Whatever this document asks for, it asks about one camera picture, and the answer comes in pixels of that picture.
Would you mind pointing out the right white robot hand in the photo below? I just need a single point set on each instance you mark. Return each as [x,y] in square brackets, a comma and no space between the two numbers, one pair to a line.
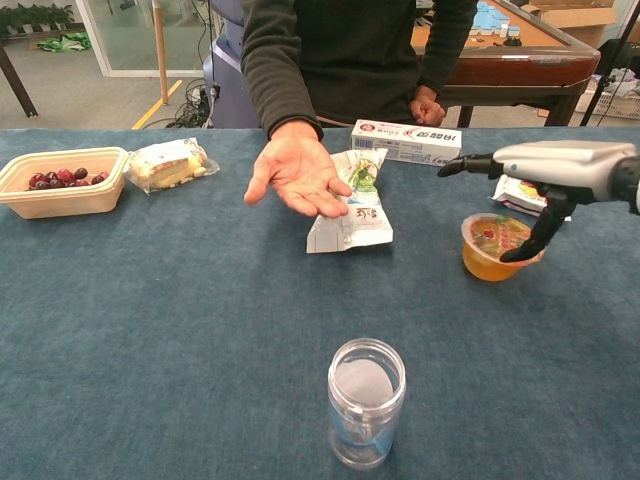
[560,170]

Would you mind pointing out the person's left hand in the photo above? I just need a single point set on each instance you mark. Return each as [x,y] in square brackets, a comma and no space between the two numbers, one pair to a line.
[427,107]

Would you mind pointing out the person's right hand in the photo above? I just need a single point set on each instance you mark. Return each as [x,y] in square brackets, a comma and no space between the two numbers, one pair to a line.
[295,170]

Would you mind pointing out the orange jelly cup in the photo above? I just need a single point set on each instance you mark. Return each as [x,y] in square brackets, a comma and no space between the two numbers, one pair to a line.
[487,265]

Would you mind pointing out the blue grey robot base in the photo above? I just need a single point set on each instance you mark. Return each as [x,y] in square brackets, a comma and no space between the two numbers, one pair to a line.
[225,85]

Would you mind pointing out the person's left forearm dark sleeve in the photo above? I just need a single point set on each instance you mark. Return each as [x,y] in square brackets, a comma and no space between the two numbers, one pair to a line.
[445,45]

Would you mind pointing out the person's right forearm dark sleeve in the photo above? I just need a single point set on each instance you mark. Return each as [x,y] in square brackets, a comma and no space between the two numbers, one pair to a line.
[280,75]

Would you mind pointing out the white toothpaste box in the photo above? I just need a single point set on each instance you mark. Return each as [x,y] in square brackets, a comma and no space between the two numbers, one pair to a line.
[400,142]

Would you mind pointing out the small white red snack packet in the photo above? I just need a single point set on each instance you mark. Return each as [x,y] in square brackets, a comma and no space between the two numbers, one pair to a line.
[517,195]

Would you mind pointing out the white green snack packet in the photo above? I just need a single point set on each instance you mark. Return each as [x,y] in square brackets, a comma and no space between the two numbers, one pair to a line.
[355,225]

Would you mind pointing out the person's body dark sweater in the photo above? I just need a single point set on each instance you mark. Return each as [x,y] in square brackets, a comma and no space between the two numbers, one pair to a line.
[360,55]

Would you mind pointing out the white plastic basket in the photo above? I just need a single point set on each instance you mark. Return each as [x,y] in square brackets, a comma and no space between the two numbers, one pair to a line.
[617,102]

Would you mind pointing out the brown game table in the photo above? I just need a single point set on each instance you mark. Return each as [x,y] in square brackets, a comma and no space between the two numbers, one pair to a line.
[525,70]

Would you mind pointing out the blue small boxes stack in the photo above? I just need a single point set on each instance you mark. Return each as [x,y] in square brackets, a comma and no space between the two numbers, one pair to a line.
[487,20]

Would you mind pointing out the black tripod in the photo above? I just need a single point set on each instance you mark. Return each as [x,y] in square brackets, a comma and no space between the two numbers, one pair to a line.
[607,75]

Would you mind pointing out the wrapped cake slice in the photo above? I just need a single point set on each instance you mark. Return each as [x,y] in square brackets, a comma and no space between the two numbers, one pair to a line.
[165,167]

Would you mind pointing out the cardboard box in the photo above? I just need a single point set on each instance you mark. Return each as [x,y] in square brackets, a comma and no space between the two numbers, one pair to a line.
[575,22]

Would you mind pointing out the wooden pole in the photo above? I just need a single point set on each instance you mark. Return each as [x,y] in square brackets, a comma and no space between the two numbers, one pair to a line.
[160,55]

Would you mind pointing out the white framed glass partition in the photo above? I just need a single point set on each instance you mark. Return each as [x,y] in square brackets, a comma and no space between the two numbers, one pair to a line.
[130,45]

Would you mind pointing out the blue table cloth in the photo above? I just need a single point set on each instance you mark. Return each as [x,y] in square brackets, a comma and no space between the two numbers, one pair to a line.
[150,325]

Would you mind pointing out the dark red cherries pile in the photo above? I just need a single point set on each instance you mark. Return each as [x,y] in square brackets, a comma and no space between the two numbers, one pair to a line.
[62,177]

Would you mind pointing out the beige food tray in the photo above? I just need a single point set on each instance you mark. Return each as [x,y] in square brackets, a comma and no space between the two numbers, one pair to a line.
[60,202]

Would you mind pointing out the clear plastic jar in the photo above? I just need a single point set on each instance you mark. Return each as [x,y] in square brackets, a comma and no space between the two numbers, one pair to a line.
[367,400]

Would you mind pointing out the green cloth heap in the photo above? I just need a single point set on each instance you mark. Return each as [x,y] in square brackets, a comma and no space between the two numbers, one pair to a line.
[62,42]

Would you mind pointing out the dark table leg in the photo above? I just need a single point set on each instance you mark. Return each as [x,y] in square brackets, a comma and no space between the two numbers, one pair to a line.
[20,87]

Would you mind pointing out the green potted plants row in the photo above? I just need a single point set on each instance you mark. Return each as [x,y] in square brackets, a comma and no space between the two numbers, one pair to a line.
[35,17]

